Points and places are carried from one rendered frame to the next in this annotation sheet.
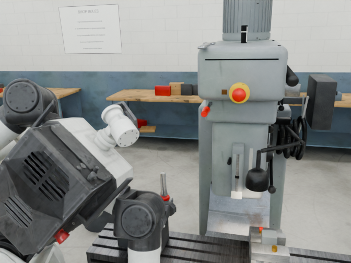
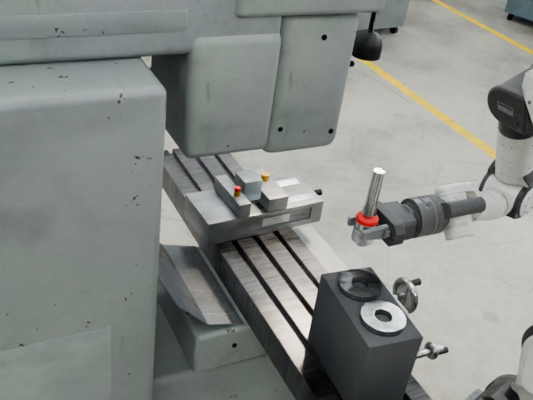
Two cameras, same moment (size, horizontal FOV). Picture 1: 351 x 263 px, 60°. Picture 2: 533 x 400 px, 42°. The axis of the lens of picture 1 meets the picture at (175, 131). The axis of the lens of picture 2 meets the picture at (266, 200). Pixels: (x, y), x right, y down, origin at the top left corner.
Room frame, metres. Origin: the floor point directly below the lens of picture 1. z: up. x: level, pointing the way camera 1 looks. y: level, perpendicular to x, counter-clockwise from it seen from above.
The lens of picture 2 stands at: (2.14, 0.76, 2.05)
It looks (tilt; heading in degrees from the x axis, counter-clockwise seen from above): 33 degrees down; 225
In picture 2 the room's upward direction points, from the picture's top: 8 degrees clockwise
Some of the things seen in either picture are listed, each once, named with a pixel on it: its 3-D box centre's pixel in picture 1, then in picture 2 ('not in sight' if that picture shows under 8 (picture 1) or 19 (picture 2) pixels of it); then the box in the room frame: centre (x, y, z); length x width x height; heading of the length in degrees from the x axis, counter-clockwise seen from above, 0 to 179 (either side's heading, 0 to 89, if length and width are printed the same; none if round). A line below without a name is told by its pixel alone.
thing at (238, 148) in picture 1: (237, 170); not in sight; (1.00, -0.22, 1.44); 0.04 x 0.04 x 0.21; 76
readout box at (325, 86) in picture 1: (320, 100); not in sight; (1.31, -0.65, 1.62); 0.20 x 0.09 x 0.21; 166
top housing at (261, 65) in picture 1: (243, 65); not in sight; (1.12, -0.25, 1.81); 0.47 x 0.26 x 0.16; 166
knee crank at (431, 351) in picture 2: not in sight; (420, 353); (0.63, 0.02, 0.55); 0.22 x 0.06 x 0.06; 166
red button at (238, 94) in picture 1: (238, 94); not in sight; (0.86, -0.19, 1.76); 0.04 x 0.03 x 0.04; 76
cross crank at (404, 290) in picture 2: not in sight; (396, 298); (0.62, -0.13, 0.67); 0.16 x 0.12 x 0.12; 166
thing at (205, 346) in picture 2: not in sight; (258, 291); (1.10, -0.25, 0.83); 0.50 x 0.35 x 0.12; 166
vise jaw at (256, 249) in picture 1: (269, 253); (265, 189); (1.01, -0.37, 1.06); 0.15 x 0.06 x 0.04; 78
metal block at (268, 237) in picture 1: (268, 239); (247, 185); (1.07, -0.38, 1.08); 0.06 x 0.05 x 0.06; 78
